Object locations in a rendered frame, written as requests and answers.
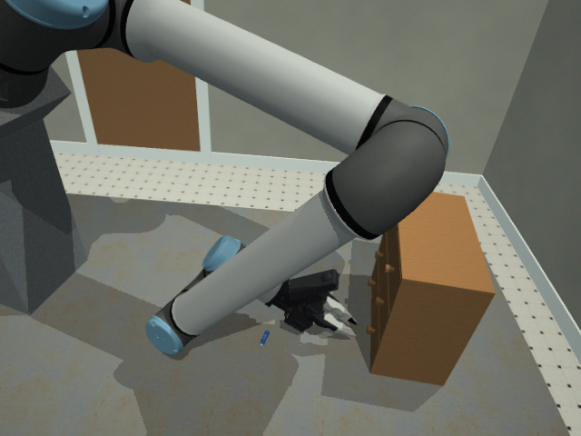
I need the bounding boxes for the blue battery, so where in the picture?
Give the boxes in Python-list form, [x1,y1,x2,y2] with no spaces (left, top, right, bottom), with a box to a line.
[260,331,270,347]

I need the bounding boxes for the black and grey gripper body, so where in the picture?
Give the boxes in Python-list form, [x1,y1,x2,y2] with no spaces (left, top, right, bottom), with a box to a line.
[265,279,326,332]

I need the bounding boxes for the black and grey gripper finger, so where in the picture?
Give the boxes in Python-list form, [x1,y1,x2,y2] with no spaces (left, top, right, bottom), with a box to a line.
[323,292,357,325]
[310,312,357,337]

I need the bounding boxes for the brown wooden drawer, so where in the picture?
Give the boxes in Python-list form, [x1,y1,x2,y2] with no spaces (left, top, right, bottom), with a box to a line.
[375,233,388,288]
[384,232,401,309]
[367,306,379,368]
[375,273,389,342]
[388,224,398,254]
[368,259,379,315]

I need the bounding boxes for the brown wooden chest of drawers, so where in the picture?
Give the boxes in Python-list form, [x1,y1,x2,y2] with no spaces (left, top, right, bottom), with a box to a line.
[370,192,496,386]

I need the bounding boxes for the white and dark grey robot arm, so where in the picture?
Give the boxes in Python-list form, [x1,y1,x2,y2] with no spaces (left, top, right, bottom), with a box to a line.
[0,0,449,355]

